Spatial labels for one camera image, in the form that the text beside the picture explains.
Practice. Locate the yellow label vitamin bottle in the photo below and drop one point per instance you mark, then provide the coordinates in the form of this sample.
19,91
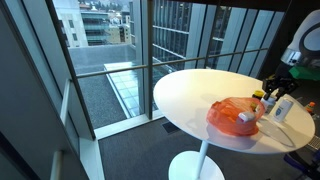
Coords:
258,94

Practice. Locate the dark floor vent grille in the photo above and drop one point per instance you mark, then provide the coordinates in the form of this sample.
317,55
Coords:
170,127

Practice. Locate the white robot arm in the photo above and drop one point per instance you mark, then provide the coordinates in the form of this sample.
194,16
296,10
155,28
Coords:
306,40

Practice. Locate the building outside window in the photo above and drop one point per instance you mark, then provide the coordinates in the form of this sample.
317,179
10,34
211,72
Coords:
96,23

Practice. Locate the white round cap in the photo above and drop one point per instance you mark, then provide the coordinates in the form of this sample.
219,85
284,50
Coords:
268,104

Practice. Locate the orange black purple clamp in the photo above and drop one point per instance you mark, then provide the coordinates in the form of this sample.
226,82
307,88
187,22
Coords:
310,107

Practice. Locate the white rounded square case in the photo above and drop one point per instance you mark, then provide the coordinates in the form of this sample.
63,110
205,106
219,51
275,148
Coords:
246,117

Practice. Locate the white tube bottle blue logo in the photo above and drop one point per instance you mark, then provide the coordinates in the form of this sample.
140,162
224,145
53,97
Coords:
282,110

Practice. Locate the white table pedestal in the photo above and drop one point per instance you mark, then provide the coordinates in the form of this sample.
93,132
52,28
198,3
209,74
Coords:
200,166

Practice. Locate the orange plastic carrier bag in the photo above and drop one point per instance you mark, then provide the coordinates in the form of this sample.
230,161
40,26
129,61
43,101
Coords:
223,116

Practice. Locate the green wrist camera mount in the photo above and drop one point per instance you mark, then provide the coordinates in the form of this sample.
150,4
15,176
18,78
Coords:
305,72

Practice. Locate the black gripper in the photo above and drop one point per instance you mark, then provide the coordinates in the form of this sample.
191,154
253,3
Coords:
282,82

